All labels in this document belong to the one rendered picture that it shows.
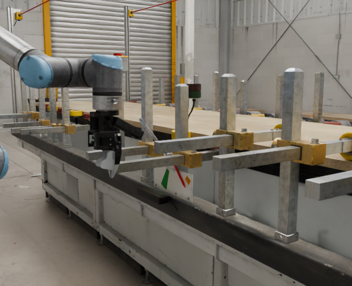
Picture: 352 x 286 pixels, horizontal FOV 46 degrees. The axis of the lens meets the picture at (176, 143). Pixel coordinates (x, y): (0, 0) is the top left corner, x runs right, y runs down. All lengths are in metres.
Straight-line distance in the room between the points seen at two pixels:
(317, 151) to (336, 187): 0.31
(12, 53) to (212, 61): 10.50
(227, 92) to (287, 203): 0.37
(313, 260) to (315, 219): 0.30
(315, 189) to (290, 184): 0.39
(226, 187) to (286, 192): 0.24
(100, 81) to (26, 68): 0.21
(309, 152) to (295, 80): 0.18
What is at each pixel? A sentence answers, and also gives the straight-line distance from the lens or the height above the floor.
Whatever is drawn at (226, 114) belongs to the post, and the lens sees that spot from 1.26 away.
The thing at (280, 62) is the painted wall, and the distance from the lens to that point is 10.54.
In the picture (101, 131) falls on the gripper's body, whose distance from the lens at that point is 1.28.
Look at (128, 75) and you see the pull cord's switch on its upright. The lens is 4.23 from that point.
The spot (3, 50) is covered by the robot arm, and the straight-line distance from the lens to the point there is 1.35.
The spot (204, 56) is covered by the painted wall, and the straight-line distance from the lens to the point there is 11.51.
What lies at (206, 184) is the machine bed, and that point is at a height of 0.69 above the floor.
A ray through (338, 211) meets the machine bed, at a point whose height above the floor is 0.74.
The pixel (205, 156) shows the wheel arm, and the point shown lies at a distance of 1.50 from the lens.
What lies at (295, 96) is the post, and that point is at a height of 1.08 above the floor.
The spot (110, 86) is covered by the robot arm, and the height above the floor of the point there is 1.10.
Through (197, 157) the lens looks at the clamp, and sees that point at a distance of 1.44.
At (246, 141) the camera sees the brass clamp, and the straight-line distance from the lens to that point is 1.22.
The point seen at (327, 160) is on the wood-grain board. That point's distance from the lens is 1.27.
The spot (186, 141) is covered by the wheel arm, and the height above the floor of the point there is 0.96.
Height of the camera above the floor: 1.13
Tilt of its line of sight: 9 degrees down
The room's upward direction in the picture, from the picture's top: straight up
